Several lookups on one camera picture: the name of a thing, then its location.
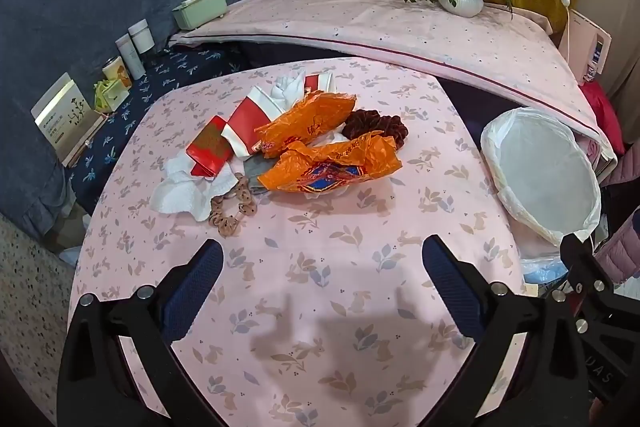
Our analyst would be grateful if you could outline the dark blue leaf print cloth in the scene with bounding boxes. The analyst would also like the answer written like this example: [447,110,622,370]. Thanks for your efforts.
[62,47,246,212]

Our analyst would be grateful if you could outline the white tissue paper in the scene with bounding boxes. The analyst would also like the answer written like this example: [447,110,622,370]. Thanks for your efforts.
[150,152,246,223]

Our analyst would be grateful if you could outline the pink quilted jacket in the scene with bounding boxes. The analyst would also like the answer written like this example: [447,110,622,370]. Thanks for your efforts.
[592,207,640,293]

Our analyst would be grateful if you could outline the grey drawstring pouch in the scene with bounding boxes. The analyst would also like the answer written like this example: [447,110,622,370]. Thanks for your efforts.
[242,157,281,194]

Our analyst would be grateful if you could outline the small green box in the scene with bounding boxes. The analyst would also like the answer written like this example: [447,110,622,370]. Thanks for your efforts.
[94,78,128,112]

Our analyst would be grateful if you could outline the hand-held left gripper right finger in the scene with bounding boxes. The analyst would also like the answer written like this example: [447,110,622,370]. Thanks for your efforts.
[421,234,591,427]

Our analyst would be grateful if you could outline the red and white paper bag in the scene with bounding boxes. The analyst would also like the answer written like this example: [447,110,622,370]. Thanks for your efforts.
[220,87,301,158]

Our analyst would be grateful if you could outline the white jar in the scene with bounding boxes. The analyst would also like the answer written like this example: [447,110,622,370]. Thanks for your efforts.
[127,19,156,55]

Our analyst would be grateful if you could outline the pale green tissue box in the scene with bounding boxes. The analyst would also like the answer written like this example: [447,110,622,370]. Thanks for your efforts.
[172,0,228,31]

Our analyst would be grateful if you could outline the beige scrunchie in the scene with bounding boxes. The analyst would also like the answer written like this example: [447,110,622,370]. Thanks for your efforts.
[210,174,258,238]

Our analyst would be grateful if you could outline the dark red scrunchie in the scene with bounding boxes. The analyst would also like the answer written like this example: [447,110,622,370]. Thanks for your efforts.
[342,109,410,148]

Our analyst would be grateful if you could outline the pink dotted cloth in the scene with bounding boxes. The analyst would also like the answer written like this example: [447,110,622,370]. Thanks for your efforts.
[167,0,618,168]

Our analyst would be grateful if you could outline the white knit glove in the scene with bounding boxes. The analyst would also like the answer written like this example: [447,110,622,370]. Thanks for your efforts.
[272,69,313,112]

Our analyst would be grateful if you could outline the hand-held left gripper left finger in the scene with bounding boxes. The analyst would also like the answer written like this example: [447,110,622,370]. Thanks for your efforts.
[56,238,224,427]

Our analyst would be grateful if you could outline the pink rabbit print tablecloth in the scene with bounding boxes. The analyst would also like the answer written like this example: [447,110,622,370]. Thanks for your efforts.
[67,56,531,427]

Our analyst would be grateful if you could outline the bin with white plastic liner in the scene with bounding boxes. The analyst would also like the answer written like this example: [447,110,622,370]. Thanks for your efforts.
[481,107,602,248]

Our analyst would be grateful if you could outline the white book with flower print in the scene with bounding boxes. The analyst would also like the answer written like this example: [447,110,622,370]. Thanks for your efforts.
[31,73,108,168]

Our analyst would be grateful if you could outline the yellow can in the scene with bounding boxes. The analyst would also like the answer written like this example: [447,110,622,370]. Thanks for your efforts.
[102,57,133,88]

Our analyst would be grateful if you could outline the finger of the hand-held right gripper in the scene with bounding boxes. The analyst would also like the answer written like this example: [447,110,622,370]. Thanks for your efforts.
[559,232,618,333]

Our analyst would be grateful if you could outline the red packet with gold print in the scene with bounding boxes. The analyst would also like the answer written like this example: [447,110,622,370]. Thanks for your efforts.
[186,116,233,178]

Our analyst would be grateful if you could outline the white tube bottle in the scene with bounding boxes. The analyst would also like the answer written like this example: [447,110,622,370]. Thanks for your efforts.
[115,34,147,80]

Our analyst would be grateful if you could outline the red cloth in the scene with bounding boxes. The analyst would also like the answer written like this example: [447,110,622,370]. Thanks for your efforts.
[580,79,626,155]

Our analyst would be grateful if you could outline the orange plastic bag blue print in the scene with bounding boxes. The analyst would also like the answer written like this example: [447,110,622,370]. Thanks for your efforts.
[257,132,403,195]

